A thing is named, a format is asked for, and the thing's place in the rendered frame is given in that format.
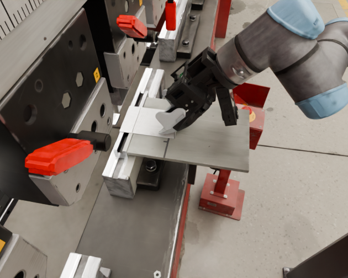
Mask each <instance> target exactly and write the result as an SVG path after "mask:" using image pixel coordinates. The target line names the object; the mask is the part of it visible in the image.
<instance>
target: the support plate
mask: <svg viewBox="0 0 348 278"><path fill-rule="evenodd" d="M169 106H170V103H169V102H168V101H167V100H166V99H158V98H149V97H147V98H146V101H145V104H144V107H143V108H150V109H159V110H166V109H167V108H168V107H169ZM238 111H239V119H237V125H233V126H225V123H224V121H223V119H222V112H221V109H220V106H215V105H211V106H210V108H209V109H208V110H207V111H206V112H205V113H204V114H202V116H200V117H199V118H198V119H197V120H196V121H195V122H194V123H193V124H191V125H190V126H189V127H187V128H185V129H183V130H181V131H176V136H175V139H172V138H170V140H169V143H168V147H167V151H166V155H165V158H163V157H164V152H165V148H166V144H167V142H164V141H167V140H168V138H164V137H156V136H148V135H140V134H133V137H132V139H131V142H130V145H129V148H128V151H127V154H128V155H132V156H139V157H146V158H153V159H160V160H165V161H172V162H179V163H186V164H193V165H200V166H204V167H211V168H218V169H225V170H232V171H236V172H243V173H248V172H249V136H250V110H245V109H238Z"/></svg>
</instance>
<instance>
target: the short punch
mask: <svg viewBox="0 0 348 278"><path fill-rule="evenodd" d="M128 91H129V89H121V88H116V90H115V92H114V93H109V94H110V98H111V101H112V104H113V105H116V106H117V108H118V112H120V110H121V108H122V105H123V103H124V101H125V98H126V96H127V93H128Z"/></svg>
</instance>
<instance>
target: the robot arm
mask: <svg viewBox="0 0 348 278"><path fill-rule="evenodd" d="M183 66H184V71H183V72H182V73H181V74H180V75H178V74H177V73H176V72H177V71H178V70H179V69H181V68H182V67H183ZM347 67H348V18H347V17H340V18H335V19H333V20H331V21H329V22H327V23H326V24H325V25H324V22H323V20H322V18H321V16H320V14H319V13H318V11H317V9H316V8H315V6H314V4H313V3H312V1H311V0H279V1H278V2H276V3H275V4H274V5H272V6H270V7H268V8H267V11H265V12H264V13H263V14H261V15H260V16H259V17H258V18H257V19H255V20H254V21H253V22H252V23H251V24H249V25H248V26H247V27H246V28H245V29H243V30H242V31H241V32H239V33H238V34H237V35H235V36H234V37H233V38H232V39H230V40H229V41H228V42H227V43H226V44H225V45H223V46H222V47H221V48H220V49H219V50H218V51H217V53H215V52H214V51H213V50H212V49H211V48H210V47H209V46H208V47H207V48H205V49H204V50H203V51H202V52H201V53H200V54H199V55H197V56H196V57H195V58H194V59H193V60H192V61H190V62H189V61H188V60H187V61H185V62H184V63H183V64H182V65H180V66H179V68H178V69H176V70H175V71H174V72H173V73H171V74H170V76H172V77H173V78H174V81H175V82H173V83H172V86H170V87H169V88H168V89H167V90H166V89H165V90H163V91H162V95H163V96H164V97H165V99H166V100H167V101H168V102H169V103H170V106H169V107H168V108H167V109H166V110H165V111H164V112H163V111H159V112H158V113H156V115H155V117H156V119H157V120H158V122H159V123H160V124H161V125H162V126H163V129H162V130H161V131H159V134H161V135H165V134H168V133H173V132H176V131H181V130H183V129H185V128H187V127H189V126H190V125H191V124H193V123H194V122H195V121H196V120H197V119H198V118H199V117H200V116H202V114H204V113H205V112H206V111H207V110H208V109H209V108H210V106H211V105H212V102H215V100H216V94H217V98H218V102H219V105H220V109H221V112H222V119H223V121H224V123H225V126H233V125H237V119H239V111H238V107H237V106H236V105H235V100H234V95H233V90H232V89H234V88H235V87H237V86H238V85H239V84H243V83H244V82H246V81H248V80H249V79H250V78H252V77H253V76H255V75H257V74H258V73H260V72H262V71H264V70H265V69H267V68H270V69H271V70H272V72H273V73H274V74H275V76H276V77H277V79H278V80H279V81H280V83H281V84H282V85H283V87H284V88H285V90H286V91H287V93H288V94H289V95H290V97H291V98H292V99H293V101H294V104H295V105H297V106H298V107H299V108H300V109H301V111H302V112H303V114H304V115H305V116H306V117H307V118H309V119H313V120H318V119H323V118H325V117H329V116H332V115H334V114H336V113H337V112H339V111H340V110H341V109H343V108H344V107H345V106H346V105H347V104H348V87H347V83H345V82H344V81H343V80H342V77H343V75H344V73H345V70H346V68H347ZM182 108H183V109H182ZM185 110H186V111H187V110H188V111H187V112H185Z"/></svg>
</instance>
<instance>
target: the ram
mask: <svg viewBox="0 0 348 278"><path fill-rule="evenodd" d="M86 1H87V0H44V1H43V3H41V4H40V5H39V6H38V7H37V8H35V9H34V10H33V11H32V12H31V13H30V14H29V15H28V16H27V17H26V18H25V19H24V20H22V21H21V22H20V23H19V24H18V25H17V26H16V27H15V28H14V29H13V30H12V31H10V32H9V33H8V34H7V35H6V36H5V37H4V38H3V39H2V40H1V41H0V100H1V99H2V98H3V97H4V95H5V94H6V93H7V92H8V91H9V90H10V89H11V87H12V86H13V85H14V84H15V83H16V81H17V80H18V79H19V78H20V77H21V76H22V75H23V73H24V72H25V71H26V70H27V69H28V68H29V67H30V65H31V64H32V63H33V62H34V61H35V60H36V59H37V58H38V56H39V55H40V54H41V53H42V52H43V51H44V50H45V48H46V47H47V46H48V45H49V43H51V42H52V40H53V39H54V38H55V37H56V35H57V34H58V33H59V32H60V31H61V30H62V29H63V27H64V26H65V25H66V24H67V23H68V22H69V21H70V20H71V18H72V17H73V16H74V15H75V14H76V13H77V12H78V10H79V9H80V8H81V7H82V6H83V5H84V4H85V2H86Z"/></svg>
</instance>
